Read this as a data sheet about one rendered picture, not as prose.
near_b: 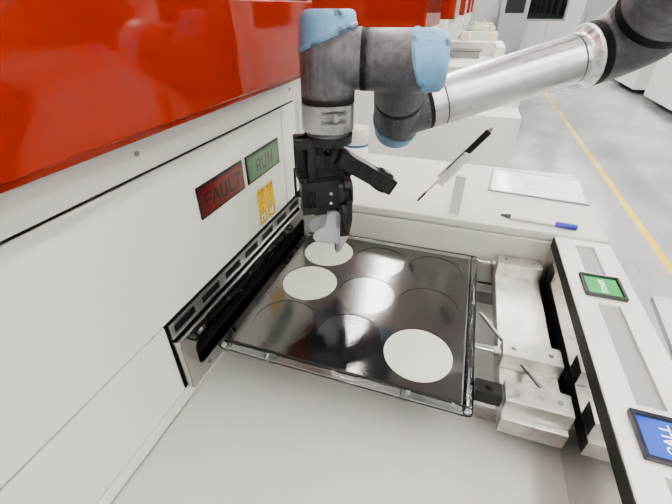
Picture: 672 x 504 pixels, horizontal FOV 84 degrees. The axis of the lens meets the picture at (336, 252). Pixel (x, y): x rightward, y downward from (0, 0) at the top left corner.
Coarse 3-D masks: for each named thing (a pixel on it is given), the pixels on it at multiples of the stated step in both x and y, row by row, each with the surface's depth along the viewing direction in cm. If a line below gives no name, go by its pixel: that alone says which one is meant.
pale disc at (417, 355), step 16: (400, 336) 58; (416, 336) 58; (432, 336) 58; (384, 352) 55; (400, 352) 55; (416, 352) 55; (432, 352) 55; (448, 352) 55; (400, 368) 53; (416, 368) 53; (432, 368) 53; (448, 368) 53
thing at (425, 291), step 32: (352, 256) 76; (384, 256) 76; (416, 256) 76; (448, 256) 76; (352, 288) 68; (384, 288) 68; (416, 288) 68; (448, 288) 67; (256, 320) 61; (288, 320) 61; (320, 320) 61; (352, 320) 61; (384, 320) 61; (416, 320) 61; (448, 320) 61; (288, 352) 55; (320, 352) 55; (352, 352) 55; (416, 384) 50; (448, 384) 50
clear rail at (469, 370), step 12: (468, 300) 65; (468, 312) 62; (468, 324) 60; (468, 336) 57; (468, 348) 55; (468, 360) 53; (468, 372) 52; (468, 384) 50; (468, 396) 48; (468, 408) 47
